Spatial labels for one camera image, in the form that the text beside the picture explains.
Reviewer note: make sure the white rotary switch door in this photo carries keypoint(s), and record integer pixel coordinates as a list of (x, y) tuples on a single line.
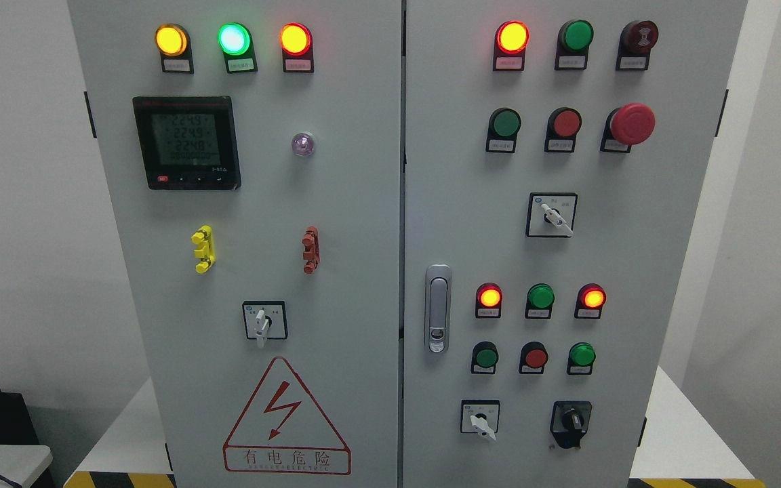
[(265, 321)]

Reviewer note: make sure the green lit indicator light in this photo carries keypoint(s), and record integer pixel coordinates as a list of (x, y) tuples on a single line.
[(236, 44)]

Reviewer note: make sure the red lit indicator middle left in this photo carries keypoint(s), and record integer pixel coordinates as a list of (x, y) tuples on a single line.
[(488, 301)]

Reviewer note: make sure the small purple indicator lamp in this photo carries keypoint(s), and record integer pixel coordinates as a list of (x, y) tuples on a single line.
[(303, 144)]

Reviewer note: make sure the green push button lower left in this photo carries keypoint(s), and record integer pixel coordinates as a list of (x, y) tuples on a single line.
[(484, 358)]

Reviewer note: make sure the green push button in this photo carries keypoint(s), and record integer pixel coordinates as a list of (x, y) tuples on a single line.
[(484, 358), (581, 359), (502, 130)]

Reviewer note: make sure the green indicator middle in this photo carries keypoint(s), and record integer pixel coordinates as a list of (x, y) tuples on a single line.
[(540, 301)]

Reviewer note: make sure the green push button upper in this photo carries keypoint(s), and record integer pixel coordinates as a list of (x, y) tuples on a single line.
[(502, 130)]

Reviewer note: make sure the grey left cabinet door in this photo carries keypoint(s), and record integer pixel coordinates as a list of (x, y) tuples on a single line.
[(343, 320)]

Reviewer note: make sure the grey cabinet door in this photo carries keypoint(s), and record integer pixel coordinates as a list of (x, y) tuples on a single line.
[(467, 208), (343, 320)]

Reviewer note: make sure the red push button lower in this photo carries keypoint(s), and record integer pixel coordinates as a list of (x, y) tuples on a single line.
[(533, 358)]

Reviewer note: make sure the red push button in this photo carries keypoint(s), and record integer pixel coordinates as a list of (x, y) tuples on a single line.
[(533, 358), (561, 130)]

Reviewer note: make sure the grey right cabinet door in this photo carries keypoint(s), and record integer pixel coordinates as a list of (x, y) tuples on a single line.
[(467, 208)]

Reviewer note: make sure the red lit indicator middle right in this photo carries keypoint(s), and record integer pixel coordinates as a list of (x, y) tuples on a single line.
[(590, 302)]

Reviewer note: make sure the red push button upper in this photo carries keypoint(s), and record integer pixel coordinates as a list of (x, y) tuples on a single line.
[(561, 130)]

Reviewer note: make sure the red electric hazard warning sticker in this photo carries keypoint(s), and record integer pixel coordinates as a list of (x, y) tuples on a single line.
[(282, 429)]

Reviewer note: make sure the green push button lower right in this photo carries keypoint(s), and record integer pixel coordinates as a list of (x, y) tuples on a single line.
[(581, 359)]

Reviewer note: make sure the red lit indicator light left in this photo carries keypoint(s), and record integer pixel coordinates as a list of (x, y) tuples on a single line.
[(296, 42)]

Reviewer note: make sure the black digital power meter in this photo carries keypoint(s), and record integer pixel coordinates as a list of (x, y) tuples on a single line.
[(188, 143)]

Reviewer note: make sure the red lit indicator top right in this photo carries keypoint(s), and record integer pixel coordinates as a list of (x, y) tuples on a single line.
[(511, 40)]

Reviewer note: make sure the red emergency stop button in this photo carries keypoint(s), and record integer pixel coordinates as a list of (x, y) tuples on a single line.
[(627, 126)]

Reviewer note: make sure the green indicator top right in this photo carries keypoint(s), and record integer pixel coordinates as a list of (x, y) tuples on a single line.
[(572, 45)]

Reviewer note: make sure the yellow indicator light top left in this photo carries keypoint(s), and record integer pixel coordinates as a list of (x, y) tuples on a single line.
[(174, 45)]

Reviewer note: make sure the dark red buzzer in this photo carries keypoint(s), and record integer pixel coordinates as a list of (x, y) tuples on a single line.
[(636, 42)]

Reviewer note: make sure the white side table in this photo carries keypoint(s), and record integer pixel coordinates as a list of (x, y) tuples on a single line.
[(24, 465)]

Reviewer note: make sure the silver door handle lock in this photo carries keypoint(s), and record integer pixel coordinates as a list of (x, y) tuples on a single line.
[(438, 287)]

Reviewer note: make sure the white rotary switch upper right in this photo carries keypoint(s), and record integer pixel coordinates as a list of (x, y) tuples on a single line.
[(551, 214)]

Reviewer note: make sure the white rotary switch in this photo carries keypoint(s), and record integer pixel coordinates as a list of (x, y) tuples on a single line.
[(480, 418), (551, 214)]

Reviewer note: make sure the white rotary switch lower right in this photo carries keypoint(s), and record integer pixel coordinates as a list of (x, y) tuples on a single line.
[(480, 418)]

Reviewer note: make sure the black rotary selector switch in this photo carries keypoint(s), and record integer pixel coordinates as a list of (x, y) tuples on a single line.
[(569, 422)]

